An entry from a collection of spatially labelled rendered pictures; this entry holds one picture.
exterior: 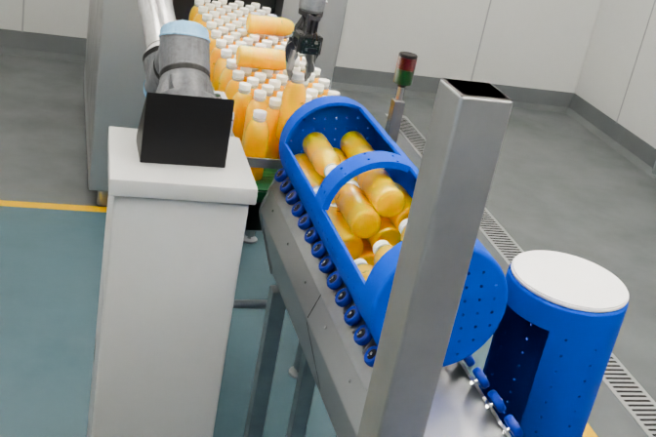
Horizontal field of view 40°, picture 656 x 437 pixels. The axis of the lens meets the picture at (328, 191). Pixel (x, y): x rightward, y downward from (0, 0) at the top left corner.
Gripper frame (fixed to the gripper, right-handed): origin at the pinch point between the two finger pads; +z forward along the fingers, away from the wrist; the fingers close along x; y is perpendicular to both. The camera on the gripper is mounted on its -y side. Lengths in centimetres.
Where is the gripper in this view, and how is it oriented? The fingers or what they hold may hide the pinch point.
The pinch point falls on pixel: (298, 75)
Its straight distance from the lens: 268.1
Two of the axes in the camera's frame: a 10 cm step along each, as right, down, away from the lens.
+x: 9.5, 0.6, 3.0
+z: -1.8, 9.1, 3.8
